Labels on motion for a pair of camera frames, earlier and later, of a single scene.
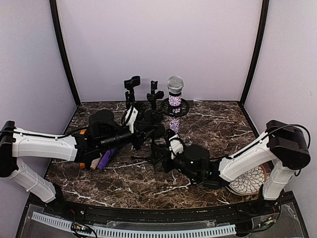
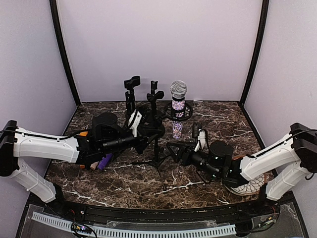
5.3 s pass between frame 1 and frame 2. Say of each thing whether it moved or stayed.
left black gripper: moved
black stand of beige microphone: stayed
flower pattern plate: stayed
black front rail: stayed
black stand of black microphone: stayed
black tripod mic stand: moved
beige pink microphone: moved
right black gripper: moved
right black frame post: stayed
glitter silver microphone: moved
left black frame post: stayed
